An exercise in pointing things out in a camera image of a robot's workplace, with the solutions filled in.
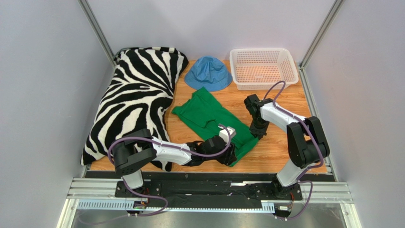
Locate green t shirt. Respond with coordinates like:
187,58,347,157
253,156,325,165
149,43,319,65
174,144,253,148
172,87,259,167

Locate white plastic basket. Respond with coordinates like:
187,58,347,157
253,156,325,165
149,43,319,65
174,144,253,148
230,47,299,91

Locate blue bucket hat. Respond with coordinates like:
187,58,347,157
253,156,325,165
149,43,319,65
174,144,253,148
184,56,232,92

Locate zebra striped pillow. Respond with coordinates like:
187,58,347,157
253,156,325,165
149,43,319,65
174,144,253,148
80,47,189,166

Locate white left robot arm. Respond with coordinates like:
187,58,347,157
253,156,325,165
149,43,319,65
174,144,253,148
107,125,237,190

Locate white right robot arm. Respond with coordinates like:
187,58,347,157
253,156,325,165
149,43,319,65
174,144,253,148
244,94,330,198

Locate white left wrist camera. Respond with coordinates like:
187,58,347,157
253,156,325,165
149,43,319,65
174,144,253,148
218,126,236,143

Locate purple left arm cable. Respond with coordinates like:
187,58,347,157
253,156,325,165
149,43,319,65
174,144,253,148
107,123,233,217

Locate right aluminium frame post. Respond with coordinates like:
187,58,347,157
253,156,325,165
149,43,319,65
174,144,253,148
300,0,345,68

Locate aluminium frame post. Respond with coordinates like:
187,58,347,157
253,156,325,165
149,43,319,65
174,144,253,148
78,0,116,67
300,0,345,68

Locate left aluminium frame post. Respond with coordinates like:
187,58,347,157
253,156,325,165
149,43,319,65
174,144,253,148
78,0,116,67

